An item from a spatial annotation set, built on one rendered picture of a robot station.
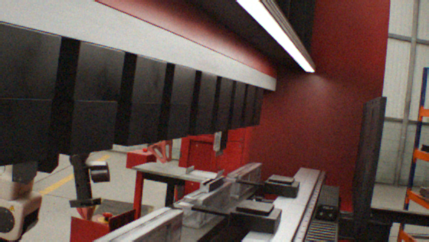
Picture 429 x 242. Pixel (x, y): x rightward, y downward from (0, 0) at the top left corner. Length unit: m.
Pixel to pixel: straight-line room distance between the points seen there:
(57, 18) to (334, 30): 2.01
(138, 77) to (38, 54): 0.31
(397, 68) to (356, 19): 7.01
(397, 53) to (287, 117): 7.13
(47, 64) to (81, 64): 0.09
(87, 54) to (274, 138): 1.89
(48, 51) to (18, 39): 0.07
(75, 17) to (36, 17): 0.09
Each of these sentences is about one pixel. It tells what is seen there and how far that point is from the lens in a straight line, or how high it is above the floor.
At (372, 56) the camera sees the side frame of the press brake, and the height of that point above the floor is 1.58.
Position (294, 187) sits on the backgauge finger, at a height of 1.02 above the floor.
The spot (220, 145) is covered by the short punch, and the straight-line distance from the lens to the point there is 1.65.
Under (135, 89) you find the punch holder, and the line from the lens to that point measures 0.88.
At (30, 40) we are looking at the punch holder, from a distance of 0.59.
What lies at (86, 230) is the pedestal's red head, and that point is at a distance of 1.69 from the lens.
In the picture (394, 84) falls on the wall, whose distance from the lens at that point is 9.45.
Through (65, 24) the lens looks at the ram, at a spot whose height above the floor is 1.36.
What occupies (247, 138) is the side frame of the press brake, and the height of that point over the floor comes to 1.08.
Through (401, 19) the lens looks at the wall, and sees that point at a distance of 9.65.
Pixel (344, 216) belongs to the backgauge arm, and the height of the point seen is 0.84.
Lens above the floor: 1.29
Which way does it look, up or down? 3 degrees down
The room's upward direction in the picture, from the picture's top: 7 degrees clockwise
